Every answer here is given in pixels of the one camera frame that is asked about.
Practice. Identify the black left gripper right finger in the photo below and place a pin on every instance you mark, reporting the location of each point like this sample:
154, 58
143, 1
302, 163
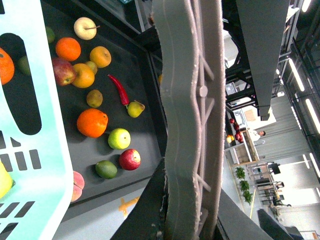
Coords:
234, 224

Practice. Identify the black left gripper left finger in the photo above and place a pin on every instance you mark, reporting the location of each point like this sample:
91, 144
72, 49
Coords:
147, 219

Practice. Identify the light blue shopping basket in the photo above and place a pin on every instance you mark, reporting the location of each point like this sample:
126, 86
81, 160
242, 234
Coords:
33, 145

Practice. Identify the yellow lemon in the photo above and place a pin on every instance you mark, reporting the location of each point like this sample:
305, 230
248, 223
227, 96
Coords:
6, 181

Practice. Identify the grey basket handle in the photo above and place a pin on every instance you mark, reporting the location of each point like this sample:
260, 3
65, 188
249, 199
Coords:
193, 96

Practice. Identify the black overhead shelf canopy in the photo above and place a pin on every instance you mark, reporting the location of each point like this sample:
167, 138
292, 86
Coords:
263, 23

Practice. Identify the red apple far tray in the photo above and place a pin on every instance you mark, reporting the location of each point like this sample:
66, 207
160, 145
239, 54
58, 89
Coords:
130, 159

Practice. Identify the pink peach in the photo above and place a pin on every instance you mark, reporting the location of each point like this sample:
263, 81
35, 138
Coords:
78, 186

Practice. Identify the green apple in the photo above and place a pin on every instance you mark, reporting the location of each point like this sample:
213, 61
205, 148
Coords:
119, 139

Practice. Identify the person in white shirt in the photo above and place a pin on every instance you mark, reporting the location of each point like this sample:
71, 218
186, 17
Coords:
255, 136

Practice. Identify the yellow green pear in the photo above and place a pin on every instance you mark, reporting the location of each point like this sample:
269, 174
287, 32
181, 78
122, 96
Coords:
135, 109

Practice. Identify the large orange right front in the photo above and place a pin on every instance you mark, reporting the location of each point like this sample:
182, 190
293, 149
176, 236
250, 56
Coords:
92, 122

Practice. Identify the red chili pepper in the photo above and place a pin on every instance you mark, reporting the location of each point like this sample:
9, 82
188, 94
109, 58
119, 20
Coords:
121, 91

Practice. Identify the brown kiwi fruit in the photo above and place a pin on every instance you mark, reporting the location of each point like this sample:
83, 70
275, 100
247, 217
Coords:
94, 98

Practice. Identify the yellow apple beside red apple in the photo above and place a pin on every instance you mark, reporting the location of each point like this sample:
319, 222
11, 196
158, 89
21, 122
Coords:
85, 77

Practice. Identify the small yellow green fruit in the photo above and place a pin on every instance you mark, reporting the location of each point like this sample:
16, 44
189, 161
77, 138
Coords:
92, 66

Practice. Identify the yellow apple right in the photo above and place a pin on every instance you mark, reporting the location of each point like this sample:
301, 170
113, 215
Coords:
100, 56

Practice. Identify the small orange back tray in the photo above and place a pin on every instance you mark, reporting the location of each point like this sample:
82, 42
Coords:
68, 49

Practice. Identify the green lime lower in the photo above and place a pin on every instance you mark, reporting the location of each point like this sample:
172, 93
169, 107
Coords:
23, 65

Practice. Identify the green lime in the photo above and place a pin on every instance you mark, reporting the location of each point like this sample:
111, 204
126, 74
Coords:
23, 65
50, 34

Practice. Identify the white pear back tray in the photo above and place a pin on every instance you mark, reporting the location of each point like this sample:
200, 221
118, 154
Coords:
85, 28

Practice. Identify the large orange middle tray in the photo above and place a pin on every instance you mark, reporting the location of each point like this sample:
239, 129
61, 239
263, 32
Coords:
7, 67

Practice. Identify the green lime upper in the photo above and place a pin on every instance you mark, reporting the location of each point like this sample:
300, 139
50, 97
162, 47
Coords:
50, 34

